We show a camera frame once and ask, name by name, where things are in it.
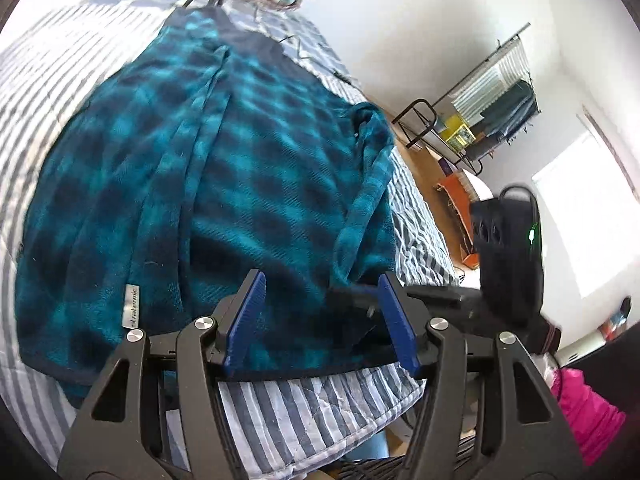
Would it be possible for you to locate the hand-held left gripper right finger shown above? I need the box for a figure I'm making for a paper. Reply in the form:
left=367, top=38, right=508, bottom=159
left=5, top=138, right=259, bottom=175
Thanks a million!
left=377, top=272, right=586, bottom=480

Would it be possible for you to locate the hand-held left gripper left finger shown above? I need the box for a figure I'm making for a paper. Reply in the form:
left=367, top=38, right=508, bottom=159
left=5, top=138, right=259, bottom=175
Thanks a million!
left=57, top=269, right=268, bottom=480

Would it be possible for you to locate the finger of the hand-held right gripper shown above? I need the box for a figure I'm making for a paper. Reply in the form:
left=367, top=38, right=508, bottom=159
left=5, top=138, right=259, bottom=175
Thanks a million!
left=332, top=284, right=481, bottom=323

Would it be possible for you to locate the teal plaid fleece shirt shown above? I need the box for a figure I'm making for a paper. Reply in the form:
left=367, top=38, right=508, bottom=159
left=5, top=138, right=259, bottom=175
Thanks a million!
left=15, top=7, right=398, bottom=408

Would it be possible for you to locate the person's right forearm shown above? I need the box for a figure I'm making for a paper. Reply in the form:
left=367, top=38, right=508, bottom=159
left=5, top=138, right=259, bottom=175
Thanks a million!
left=550, top=367, right=628, bottom=467

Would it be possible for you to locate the black clothes rack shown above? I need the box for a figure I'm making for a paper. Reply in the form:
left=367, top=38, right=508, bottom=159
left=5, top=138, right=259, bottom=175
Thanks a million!
left=392, top=22, right=543, bottom=176

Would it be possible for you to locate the white woven cloth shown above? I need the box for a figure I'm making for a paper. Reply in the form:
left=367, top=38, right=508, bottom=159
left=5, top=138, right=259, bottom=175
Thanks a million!
left=452, top=169, right=496, bottom=202

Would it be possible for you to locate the grey striped blanket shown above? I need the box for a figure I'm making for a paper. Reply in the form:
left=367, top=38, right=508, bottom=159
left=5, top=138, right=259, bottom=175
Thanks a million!
left=0, top=0, right=461, bottom=478

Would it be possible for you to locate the orange box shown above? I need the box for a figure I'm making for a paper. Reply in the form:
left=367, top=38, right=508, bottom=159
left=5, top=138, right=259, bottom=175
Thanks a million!
left=435, top=172, right=482, bottom=267

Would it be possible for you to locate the person's blue jeans leg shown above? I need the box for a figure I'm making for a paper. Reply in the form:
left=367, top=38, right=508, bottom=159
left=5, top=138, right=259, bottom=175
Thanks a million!
left=346, top=432, right=392, bottom=465

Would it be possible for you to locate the yellow crate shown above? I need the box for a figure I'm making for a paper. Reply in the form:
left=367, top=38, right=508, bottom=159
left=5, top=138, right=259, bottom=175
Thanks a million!
left=442, top=115, right=476, bottom=151

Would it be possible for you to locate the dark green hanging jacket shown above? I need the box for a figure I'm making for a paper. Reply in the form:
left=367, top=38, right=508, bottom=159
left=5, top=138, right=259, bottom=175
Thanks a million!
left=481, top=100, right=518, bottom=131

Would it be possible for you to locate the dark blue hanging garment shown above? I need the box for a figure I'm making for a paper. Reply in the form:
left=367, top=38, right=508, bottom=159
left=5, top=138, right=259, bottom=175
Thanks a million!
left=467, top=80, right=541, bottom=173

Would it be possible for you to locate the striped towel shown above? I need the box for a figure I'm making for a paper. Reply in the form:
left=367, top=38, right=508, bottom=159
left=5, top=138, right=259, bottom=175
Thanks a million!
left=452, top=40, right=531, bottom=111

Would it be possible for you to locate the black ring light cable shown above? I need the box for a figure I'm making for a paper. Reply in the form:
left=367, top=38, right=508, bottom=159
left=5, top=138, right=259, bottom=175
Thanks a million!
left=252, top=7, right=368, bottom=96

